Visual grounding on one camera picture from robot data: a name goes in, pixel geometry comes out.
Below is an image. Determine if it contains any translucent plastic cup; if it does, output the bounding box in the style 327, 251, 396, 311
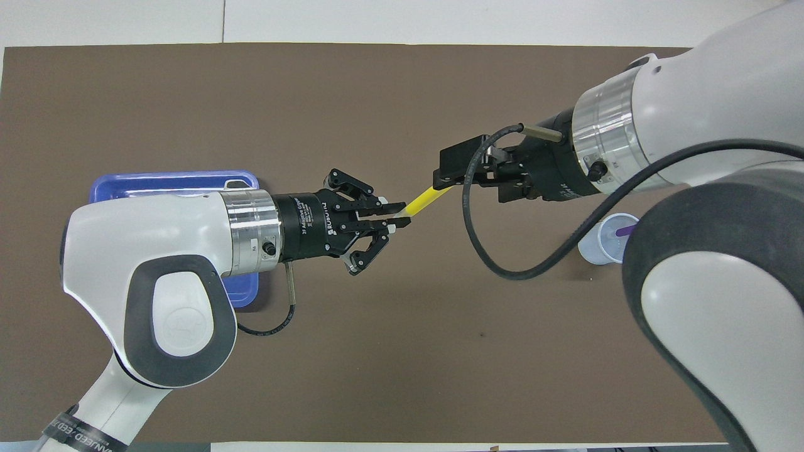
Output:
577, 212, 642, 266

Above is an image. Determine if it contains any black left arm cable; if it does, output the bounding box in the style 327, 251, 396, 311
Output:
236, 261, 296, 337

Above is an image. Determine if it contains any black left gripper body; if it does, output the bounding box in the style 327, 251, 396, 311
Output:
273, 188, 344, 264

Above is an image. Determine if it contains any brown table mat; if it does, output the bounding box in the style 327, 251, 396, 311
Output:
0, 43, 729, 444

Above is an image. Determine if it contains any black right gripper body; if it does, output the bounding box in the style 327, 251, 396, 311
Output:
502, 109, 604, 202

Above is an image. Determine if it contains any yellow pen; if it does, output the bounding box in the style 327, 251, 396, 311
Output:
393, 185, 454, 221

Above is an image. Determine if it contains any blue plastic tray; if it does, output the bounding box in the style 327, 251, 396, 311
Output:
88, 169, 260, 311

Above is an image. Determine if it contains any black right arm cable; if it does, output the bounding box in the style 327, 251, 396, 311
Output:
461, 122, 804, 281

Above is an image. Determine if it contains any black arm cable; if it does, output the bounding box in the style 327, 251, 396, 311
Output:
236, 261, 296, 337
461, 122, 804, 281

